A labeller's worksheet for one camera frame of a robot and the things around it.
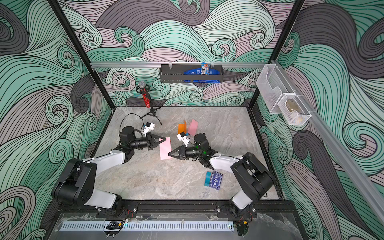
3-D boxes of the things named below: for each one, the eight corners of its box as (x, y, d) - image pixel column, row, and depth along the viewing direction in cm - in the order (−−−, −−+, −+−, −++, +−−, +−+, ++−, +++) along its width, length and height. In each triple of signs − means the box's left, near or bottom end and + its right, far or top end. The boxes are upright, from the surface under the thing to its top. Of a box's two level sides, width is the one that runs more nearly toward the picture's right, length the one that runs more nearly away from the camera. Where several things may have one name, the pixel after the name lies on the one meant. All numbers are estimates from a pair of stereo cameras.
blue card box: (208, 186, 83) (209, 184, 81) (212, 171, 88) (212, 170, 86) (219, 190, 82) (219, 188, 80) (222, 175, 87) (222, 173, 85)
